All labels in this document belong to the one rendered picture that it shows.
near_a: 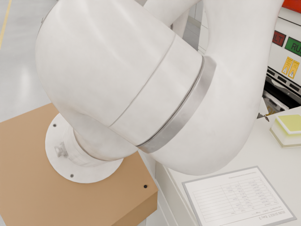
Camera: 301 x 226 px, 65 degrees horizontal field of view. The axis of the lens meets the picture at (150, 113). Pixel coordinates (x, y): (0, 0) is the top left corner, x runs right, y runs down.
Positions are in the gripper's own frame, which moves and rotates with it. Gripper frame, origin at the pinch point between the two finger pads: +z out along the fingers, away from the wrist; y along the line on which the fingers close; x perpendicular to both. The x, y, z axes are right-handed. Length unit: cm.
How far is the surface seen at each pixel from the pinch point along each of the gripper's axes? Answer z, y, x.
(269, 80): -4, -57, -6
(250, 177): 1.5, -13.9, 33.2
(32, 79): 112, 44, -220
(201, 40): 0, -59, -64
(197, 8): 29, -216, -312
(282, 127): -6.8, -27.7, 25.7
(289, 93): -4, -57, 5
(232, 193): 2.9, -7.1, 35.3
